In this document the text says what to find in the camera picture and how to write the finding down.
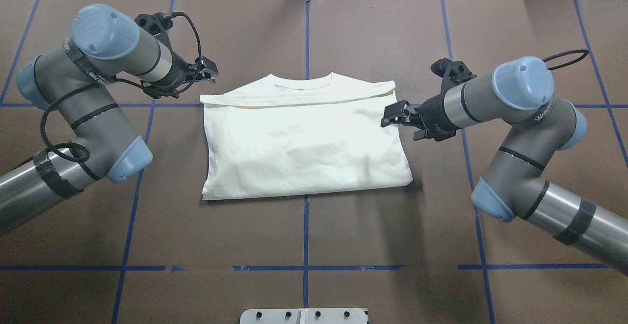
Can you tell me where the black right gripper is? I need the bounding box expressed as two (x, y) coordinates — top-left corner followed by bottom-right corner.
(381, 96), (459, 141)

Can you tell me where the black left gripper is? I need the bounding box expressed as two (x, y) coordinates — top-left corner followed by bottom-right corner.
(170, 58), (218, 93)

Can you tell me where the cream long-sleeve cat shirt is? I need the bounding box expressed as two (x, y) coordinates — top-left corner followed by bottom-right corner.
(200, 73), (413, 201)

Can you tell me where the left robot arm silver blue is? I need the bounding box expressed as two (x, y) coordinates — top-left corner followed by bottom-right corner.
(0, 4), (218, 235)

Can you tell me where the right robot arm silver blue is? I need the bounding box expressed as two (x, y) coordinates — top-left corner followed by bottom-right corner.
(381, 57), (628, 274)

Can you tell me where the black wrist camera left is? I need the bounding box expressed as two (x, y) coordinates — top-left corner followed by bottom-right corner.
(134, 12), (174, 37)

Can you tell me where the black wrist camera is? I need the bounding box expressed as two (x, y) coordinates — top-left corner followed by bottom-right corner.
(134, 12), (174, 37)
(430, 58), (477, 92)

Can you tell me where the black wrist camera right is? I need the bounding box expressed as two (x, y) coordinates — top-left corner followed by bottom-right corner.
(430, 58), (477, 92)

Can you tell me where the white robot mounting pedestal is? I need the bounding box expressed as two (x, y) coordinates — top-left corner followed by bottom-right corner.
(239, 307), (370, 324)

